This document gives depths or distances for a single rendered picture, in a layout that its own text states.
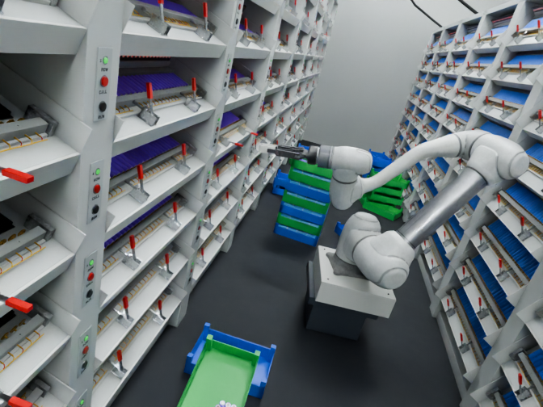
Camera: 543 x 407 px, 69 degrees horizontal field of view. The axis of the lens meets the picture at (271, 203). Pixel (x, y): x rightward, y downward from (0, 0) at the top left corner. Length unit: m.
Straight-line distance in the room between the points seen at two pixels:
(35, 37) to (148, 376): 1.22
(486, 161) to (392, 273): 0.55
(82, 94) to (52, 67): 0.06
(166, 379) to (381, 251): 0.93
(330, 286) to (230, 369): 0.53
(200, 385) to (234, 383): 0.12
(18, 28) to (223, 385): 1.24
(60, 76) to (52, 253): 0.31
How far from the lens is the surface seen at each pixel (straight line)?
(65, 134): 0.75
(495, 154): 1.69
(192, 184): 1.45
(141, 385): 1.56
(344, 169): 1.56
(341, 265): 1.82
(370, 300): 1.79
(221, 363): 1.55
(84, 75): 0.71
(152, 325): 1.55
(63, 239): 0.83
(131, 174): 1.07
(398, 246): 1.61
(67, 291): 0.89
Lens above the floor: 1.17
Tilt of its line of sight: 22 degrees down
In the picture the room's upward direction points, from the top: 14 degrees clockwise
